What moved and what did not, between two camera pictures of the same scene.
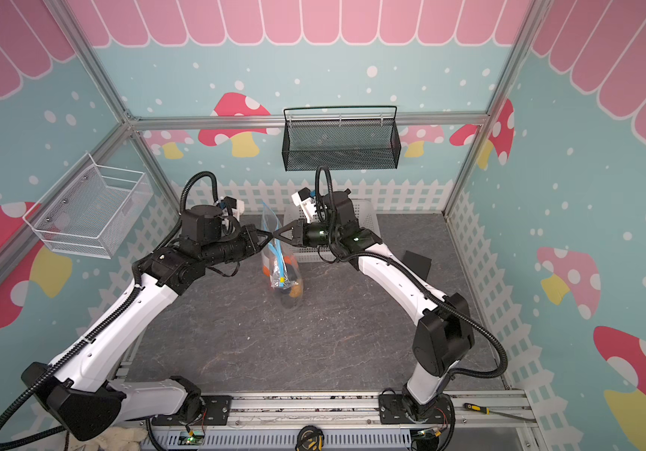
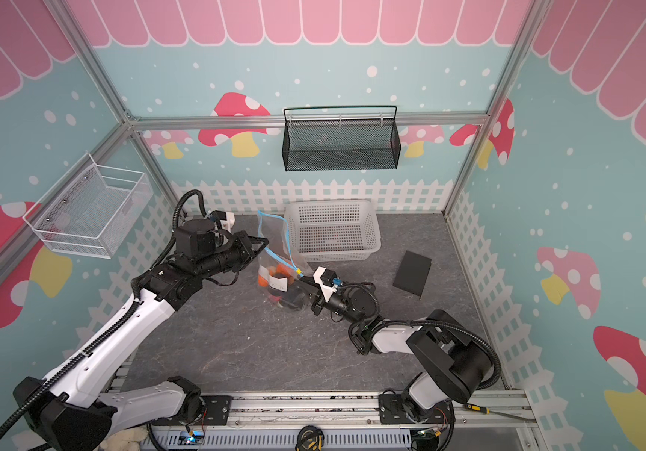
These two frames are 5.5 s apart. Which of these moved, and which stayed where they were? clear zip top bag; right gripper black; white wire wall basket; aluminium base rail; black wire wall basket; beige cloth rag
Moved: clear zip top bag; right gripper black
Stayed: aluminium base rail; white wire wall basket; beige cloth rag; black wire wall basket
